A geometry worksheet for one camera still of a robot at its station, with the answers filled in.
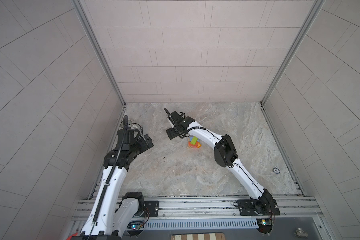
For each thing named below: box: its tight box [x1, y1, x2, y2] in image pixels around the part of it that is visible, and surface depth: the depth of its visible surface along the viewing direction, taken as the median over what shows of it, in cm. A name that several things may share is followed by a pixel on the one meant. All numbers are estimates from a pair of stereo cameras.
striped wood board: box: [171, 232, 226, 240], surface depth 64 cm
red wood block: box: [188, 141, 202, 149], surface depth 93 cm
